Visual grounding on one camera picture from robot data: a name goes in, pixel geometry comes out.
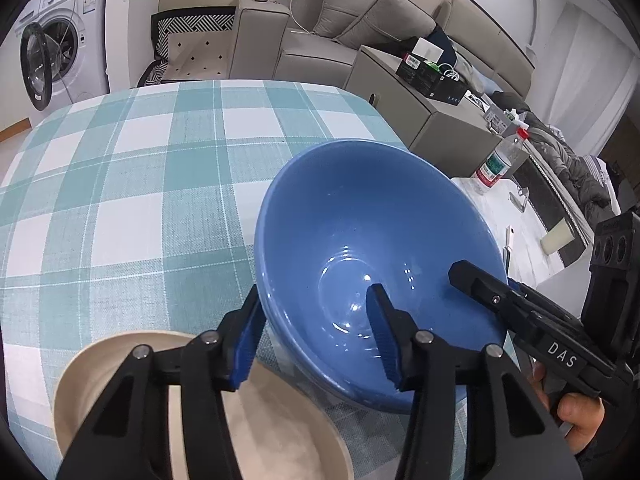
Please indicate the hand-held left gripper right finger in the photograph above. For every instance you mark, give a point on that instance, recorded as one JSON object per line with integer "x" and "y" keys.
{"x": 382, "y": 330}

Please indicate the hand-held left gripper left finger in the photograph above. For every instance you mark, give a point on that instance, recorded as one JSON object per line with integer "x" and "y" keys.
{"x": 245, "y": 350}

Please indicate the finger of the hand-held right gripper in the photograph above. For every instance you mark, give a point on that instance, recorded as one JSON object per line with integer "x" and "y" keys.
{"x": 545, "y": 305}
{"x": 480, "y": 285}

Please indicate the cream plate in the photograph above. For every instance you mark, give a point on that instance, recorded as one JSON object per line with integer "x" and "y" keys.
{"x": 280, "y": 440}

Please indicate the person's right hand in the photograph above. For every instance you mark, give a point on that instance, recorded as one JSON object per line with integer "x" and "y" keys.
{"x": 580, "y": 415}

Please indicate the white coffee table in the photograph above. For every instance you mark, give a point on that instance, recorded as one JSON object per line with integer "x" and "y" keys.
{"x": 525, "y": 255}

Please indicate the cream cylinder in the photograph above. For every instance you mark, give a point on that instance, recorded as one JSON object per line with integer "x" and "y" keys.
{"x": 557, "y": 237}

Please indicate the red capped water bottle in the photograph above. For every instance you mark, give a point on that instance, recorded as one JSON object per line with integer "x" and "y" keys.
{"x": 495, "y": 165}

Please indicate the grey blanket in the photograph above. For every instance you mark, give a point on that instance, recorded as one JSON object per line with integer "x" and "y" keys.
{"x": 565, "y": 160}

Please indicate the grey side cabinet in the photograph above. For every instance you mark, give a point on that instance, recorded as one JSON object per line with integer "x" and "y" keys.
{"x": 400, "y": 100}

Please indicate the black box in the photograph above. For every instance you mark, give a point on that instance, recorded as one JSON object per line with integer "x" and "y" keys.
{"x": 430, "y": 80}

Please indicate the white curtain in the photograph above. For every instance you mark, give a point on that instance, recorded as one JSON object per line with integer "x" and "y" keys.
{"x": 585, "y": 75}

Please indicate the small white box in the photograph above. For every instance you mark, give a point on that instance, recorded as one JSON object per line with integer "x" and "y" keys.
{"x": 427, "y": 49}

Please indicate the dark blue cloth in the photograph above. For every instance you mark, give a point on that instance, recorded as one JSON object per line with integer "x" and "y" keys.
{"x": 444, "y": 42}

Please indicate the grey sofa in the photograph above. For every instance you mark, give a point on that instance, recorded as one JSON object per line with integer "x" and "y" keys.
{"x": 305, "y": 60}

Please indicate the grey cushion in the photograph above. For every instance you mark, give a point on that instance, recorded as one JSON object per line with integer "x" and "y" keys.
{"x": 345, "y": 5}
{"x": 385, "y": 20}

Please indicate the black patterned chair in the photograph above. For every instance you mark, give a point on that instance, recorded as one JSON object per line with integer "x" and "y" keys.
{"x": 195, "y": 55}

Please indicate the white washing machine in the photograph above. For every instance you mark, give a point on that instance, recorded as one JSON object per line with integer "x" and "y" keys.
{"x": 85, "y": 60}

